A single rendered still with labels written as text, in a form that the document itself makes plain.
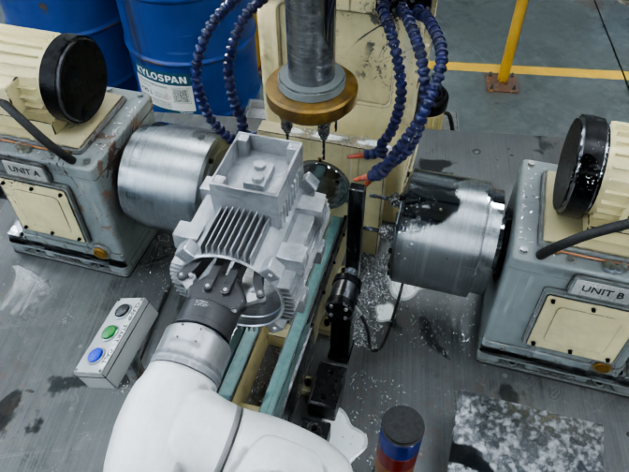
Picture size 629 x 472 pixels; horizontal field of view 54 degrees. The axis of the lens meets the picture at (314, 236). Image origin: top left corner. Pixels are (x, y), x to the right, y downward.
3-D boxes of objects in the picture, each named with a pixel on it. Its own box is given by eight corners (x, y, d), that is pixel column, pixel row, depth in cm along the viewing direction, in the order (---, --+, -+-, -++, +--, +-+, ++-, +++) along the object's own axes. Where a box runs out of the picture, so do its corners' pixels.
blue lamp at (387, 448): (383, 416, 92) (386, 402, 88) (423, 427, 90) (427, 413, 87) (374, 454, 88) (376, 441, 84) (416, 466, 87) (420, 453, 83)
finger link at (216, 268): (216, 304, 85) (207, 302, 85) (241, 240, 91) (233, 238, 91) (211, 289, 82) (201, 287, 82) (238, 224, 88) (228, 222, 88)
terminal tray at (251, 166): (241, 167, 98) (237, 130, 93) (305, 179, 96) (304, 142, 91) (212, 219, 90) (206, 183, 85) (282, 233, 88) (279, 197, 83)
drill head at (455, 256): (372, 216, 154) (379, 137, 135) (542, 250, 146) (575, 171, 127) (347, 294, 138) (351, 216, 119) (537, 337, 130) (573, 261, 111)
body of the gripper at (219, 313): (226, 331, 76) (252, 269, 81) (164, 315, 78) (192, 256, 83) (235, 356, 82) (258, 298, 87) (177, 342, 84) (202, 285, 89)
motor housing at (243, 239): (226, 228, 110) (213, 144, 96) (329, 249, 107) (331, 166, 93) (180, 317, 97) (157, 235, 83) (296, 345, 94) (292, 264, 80)
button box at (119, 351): (132, 313, 124) (117, 296, 120) (159, 313, 120) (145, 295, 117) (88, 388, 113) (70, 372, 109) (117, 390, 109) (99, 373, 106)
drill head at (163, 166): (130, 168, 166) (107, 89, 148) (258, 193, 159) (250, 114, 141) (82, 234, 150) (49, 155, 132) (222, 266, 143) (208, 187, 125)
